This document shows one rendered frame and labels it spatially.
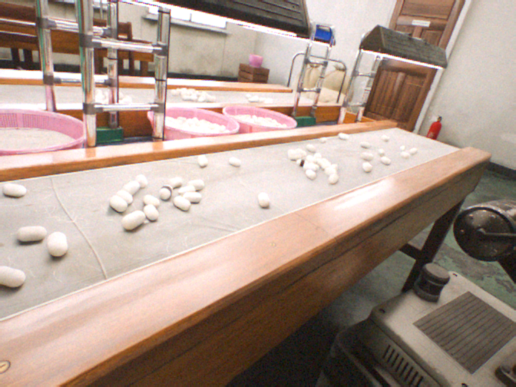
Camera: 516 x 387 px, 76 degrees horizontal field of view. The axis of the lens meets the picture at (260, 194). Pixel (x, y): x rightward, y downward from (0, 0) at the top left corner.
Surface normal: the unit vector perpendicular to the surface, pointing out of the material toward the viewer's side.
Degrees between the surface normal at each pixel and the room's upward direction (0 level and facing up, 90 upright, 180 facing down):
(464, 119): 90
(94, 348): 0
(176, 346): 90
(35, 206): 0
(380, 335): 90
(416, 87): 90
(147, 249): 0
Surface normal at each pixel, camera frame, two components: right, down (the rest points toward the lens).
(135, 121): 0.70, 0.43
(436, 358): 0.18, -0.88
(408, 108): -0.72, 0.18
